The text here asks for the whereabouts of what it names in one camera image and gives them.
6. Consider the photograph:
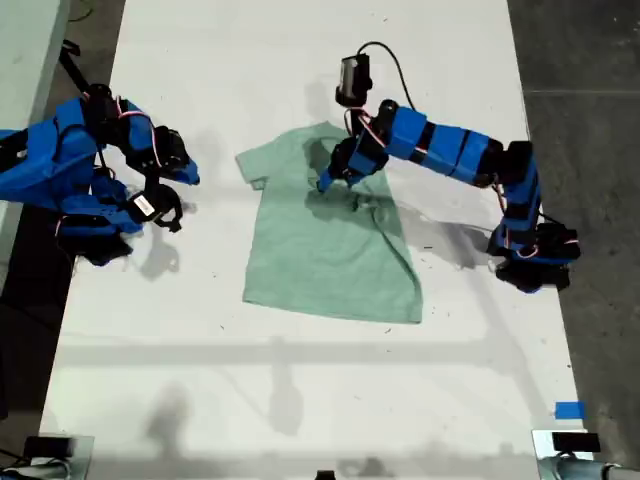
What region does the small black box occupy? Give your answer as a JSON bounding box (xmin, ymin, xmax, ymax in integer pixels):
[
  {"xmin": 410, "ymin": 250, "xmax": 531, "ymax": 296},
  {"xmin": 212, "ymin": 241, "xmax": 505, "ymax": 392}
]
[
  {"xmin": 23, "ymin": 436, "xmax": 74, "ymax": 457},
  {"xmin": 552, "ymin": 432, "xmax": 601, "ymax": 454}
]

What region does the pale bench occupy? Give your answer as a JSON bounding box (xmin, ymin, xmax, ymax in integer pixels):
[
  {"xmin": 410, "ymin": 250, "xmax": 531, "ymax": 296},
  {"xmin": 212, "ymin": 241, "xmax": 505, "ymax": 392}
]
[{"xmin": 0, "ymin": 0, "xmax": 71, "ymax": 132}]

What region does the grey metal tube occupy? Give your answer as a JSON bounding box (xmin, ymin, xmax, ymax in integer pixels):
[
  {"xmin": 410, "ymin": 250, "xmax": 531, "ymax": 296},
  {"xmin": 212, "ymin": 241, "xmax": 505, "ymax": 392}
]
[
  {"xmin": 538, "ymin": 457, "xmax": 640, "ymax": 480},
  {"xmin": 0, "ymin": 459, "xmax": 71, "ymax": 480}
]

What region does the black camera box grey face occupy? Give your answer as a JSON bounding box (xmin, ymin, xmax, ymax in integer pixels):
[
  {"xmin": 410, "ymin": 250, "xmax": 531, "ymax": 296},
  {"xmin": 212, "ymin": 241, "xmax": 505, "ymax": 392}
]
[{"xmin": 334, "ymin": 53, "xmax": 374, "ymax": 107}]

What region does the black camera box white label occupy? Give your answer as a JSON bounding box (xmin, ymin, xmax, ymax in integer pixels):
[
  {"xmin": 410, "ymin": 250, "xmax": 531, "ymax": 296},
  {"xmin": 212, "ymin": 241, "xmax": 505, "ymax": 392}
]
[{"xmin": 124, "ymin": 182, "xmax": 184, "ymax": 234}]

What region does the black stand leg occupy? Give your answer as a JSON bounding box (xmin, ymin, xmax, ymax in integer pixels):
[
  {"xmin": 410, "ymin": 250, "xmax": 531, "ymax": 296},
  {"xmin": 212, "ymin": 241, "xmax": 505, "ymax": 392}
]
[{"xmin": 58, "ymin": 42, "xmax": 95, "ymax": 95}]

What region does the pale green T-shirt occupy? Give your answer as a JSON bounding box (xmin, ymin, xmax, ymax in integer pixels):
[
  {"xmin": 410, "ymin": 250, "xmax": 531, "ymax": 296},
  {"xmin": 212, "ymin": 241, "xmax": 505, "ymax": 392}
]
[{"xmin": 234, "ymin": 121, "xmax": 425, "ymax": 325}]

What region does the black camera cable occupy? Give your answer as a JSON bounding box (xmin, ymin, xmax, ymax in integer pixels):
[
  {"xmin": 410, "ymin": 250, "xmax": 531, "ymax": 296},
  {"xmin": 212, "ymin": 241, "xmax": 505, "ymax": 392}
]
[{"xmin": 356, "ymin": 41, "xmax": 419, "ymax": 111}]

